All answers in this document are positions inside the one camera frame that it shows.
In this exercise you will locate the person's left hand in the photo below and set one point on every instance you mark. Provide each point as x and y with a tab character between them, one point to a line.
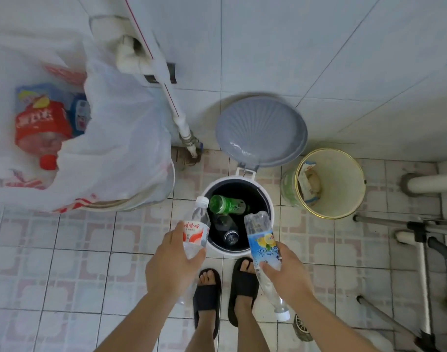
168	269

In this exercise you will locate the white plastic bag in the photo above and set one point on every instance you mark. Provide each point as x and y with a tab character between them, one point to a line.
124	142

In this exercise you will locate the metal stand frame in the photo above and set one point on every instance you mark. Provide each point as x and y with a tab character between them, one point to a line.
419	229

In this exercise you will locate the person's right forearm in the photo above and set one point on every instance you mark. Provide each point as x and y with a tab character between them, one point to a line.
329	326

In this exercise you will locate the clear bottle with red label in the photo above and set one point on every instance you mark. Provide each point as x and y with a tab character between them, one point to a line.
196	230

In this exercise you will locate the person's leg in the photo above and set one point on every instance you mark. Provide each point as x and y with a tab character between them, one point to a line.
247	326
205	326

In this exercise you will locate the person's right leg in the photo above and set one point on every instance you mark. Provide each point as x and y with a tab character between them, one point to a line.
247	326

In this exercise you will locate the black slipper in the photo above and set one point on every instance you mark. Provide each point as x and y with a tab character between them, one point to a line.
243	285
207	296

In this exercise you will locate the person's left forearm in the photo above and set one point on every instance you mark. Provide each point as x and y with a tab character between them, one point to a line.
135	326

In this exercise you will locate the clear bottle with blue label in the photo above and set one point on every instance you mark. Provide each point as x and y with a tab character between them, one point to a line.
262	238

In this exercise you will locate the thin white pipe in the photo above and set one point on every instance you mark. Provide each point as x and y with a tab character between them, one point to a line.
424	289

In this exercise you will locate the person's right hand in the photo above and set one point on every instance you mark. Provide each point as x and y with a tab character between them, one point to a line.
291	280

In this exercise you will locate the dark clear bottle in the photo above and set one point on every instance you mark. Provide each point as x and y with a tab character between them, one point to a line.
223	223

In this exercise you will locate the black wall bracket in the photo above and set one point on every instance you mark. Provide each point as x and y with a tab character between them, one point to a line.
171	75

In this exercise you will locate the white pipe with red stripe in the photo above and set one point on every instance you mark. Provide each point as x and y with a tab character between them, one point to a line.
170	95

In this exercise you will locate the white pipe elbow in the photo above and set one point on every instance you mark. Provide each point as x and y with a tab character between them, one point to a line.
126	56

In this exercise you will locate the thick white drain pipe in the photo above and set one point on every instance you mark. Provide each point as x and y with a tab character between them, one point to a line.
428	183

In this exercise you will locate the round floor drain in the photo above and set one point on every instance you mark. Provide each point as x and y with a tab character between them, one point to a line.
302	329

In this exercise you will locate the person's right thumb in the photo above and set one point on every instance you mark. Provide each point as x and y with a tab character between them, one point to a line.
269	270

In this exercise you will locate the grey bin lid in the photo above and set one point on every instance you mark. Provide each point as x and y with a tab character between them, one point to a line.
262	130

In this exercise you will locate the large red-label bottle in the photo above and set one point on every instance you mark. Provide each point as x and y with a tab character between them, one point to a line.
42	128

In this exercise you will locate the black left slipper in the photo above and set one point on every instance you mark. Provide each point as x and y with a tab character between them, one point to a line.
207	296

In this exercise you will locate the yellow-rimmed waste bucket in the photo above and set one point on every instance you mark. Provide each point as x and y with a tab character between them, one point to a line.
337	183

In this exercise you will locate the white pedal bin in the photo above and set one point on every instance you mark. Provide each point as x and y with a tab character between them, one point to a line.
241	249

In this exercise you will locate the person's left thumb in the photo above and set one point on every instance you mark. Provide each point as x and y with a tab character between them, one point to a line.
199	257

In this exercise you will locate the person's left leg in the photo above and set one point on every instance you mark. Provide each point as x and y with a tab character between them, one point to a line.
205	326

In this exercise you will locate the green plastic bottle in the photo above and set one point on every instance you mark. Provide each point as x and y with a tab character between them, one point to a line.
225	205

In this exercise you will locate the crumpled packet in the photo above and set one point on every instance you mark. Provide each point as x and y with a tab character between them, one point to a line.
307	183

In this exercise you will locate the black right slipper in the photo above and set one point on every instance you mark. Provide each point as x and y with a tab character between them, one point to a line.
243	285

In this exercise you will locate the metal drink can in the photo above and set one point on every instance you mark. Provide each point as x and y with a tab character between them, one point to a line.
231	238

